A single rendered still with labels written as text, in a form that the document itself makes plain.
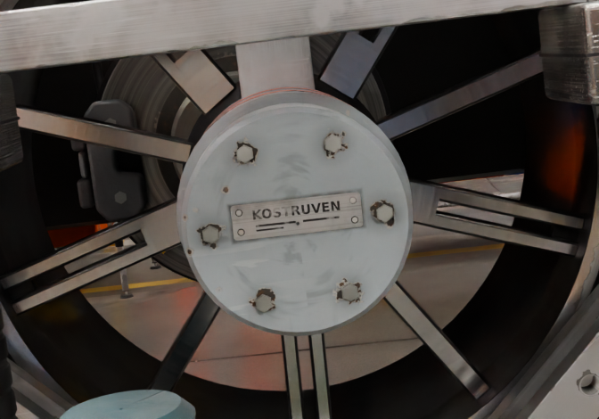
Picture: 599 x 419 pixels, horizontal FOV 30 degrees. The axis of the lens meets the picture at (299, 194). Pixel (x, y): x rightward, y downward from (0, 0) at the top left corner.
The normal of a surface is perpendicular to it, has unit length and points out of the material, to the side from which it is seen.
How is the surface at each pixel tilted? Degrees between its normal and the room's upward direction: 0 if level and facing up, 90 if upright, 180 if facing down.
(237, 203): 90
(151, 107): 90
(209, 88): 90
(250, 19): 90
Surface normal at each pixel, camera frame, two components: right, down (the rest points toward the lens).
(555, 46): -0.99, 0.12
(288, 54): 0.04, 0.12
